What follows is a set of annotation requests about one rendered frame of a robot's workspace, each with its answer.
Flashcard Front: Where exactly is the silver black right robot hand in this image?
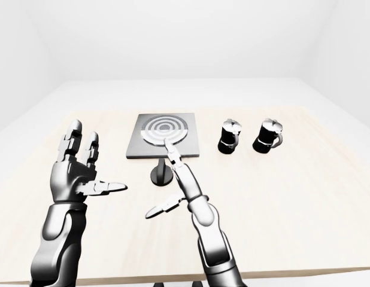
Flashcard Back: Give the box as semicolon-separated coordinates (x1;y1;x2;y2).
145;138;210;219

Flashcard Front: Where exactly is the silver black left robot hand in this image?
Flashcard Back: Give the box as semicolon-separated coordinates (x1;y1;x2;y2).
50;118;129;204

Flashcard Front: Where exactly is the round black stove knob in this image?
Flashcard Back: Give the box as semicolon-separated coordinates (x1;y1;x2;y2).
150;158;174;186

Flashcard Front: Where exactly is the flat dark stove plate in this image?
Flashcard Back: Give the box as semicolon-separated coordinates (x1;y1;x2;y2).
126;112;201;160

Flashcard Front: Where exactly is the black mug with white top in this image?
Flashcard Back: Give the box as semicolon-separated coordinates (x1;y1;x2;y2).
252;118;284;154
217;118;242;155

